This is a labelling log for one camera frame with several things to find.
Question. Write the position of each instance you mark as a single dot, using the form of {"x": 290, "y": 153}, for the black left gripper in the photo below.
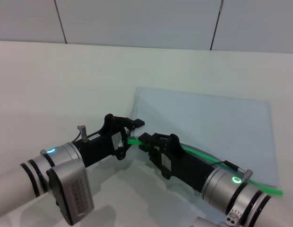
{"x": 99, "y": 146}

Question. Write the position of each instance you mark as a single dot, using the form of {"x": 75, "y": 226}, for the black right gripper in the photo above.
{"x": 184, "y": 163}

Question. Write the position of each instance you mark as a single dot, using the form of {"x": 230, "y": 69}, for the clear green-zip document bag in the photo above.
{"x": 208, "y": 123}

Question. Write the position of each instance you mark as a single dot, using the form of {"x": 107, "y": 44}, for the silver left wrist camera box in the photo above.
{"x": 75, "y": 189}

